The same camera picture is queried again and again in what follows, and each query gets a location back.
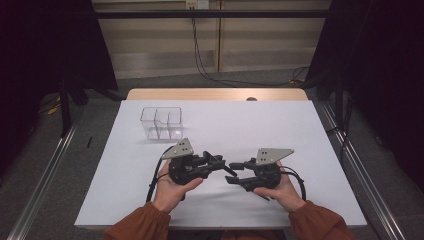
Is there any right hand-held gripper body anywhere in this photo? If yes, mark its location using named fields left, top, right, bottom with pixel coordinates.
left=239, top=147, right=296, bottom=193

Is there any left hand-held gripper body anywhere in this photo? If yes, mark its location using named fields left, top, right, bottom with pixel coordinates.
left=161, top=137, right=208, bottom=186

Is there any thick black makeup brush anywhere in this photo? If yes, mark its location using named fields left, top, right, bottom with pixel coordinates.
left=202, top=150, right=239, bottom=178

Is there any person's left hand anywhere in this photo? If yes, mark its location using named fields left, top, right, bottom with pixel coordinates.
left=152, top=159, right=205, bottom=215

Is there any person's right hand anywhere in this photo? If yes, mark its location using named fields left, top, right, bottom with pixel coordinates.
left=252, top=161, right=316, bottom=214

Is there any white table cover sheet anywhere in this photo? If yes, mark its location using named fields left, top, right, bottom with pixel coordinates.
left=74, top=99, right=368, bottom=230

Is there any clear plastic organizer box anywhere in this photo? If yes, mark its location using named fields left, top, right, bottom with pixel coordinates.
left=139, top=106, right=185, bottom=141

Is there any black metal stand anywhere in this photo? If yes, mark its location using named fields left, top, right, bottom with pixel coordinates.
left=334, top=71, right=345, bottom=129
left=57, top=79, right=73, bottom=138

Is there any black horizontal crossbar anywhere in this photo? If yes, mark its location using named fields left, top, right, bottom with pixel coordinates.
left=94, top=9, right=332, bottom=20

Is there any black curtain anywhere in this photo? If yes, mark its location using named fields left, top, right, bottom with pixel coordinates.
left=0, top=0, right=118, bottom=178
left=304, top=0, right=424, bottom=193

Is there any left hand-held gripper black cable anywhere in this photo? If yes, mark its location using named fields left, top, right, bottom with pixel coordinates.
left=145, top=145, right=175, bottom=204

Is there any hand-held gripper black cable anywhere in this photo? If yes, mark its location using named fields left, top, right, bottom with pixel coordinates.
left=145, top=145, right=175, bottom=204
left=279, top=165, right=307, bottom=202

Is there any right hand-held gripper black cable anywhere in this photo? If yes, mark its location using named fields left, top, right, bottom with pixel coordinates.
left=279, top=165, right=307, bottom=202

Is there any black hanging wall cable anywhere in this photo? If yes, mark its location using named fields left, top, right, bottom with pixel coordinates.
left=190, top=6, right=310, bottom=88

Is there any aluminium floor rail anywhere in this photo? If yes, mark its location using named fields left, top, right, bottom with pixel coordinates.
left=319, top=101, right=407, bottom=240
left=6, top=105, right=85, bottom=240

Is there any white wall outlet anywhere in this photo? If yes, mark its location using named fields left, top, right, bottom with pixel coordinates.
left=185, top=0, right=211, bottom=10

